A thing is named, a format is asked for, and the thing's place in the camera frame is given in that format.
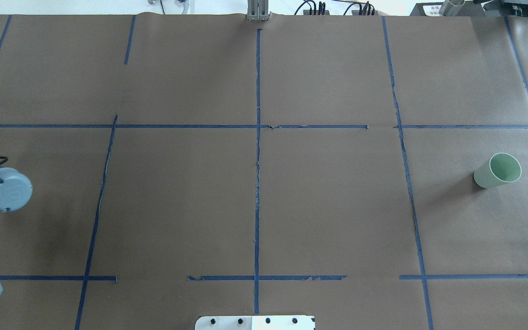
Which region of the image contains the green paper cup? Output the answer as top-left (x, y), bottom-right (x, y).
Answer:
top-left (472, 153), bottom-right (522, 189)

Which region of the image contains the steel cylinder cup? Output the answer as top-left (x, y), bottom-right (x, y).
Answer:
top-left (439, 0), bottom-right (465, 17)

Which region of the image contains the aluminium frame post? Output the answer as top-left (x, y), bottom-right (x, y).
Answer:
top-left (247, 0), bottom-right (270, 22)

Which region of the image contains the white pedestal base plate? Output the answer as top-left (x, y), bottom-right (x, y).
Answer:
top-left (194, 315), bottom-right (316, 330)

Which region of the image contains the black cable plug left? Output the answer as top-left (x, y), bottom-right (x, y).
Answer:
top-left (293, 0), bottom-right (330, 16)

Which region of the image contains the black cable plug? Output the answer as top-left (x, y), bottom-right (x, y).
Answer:
top-left (343, 0), bottom-right (376, 16)
top-left (293, 0), bottom-right (330, 16)

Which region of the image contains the black cable plug right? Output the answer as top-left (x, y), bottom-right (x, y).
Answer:
top-left (343, 0), bottom-right (376, 16)

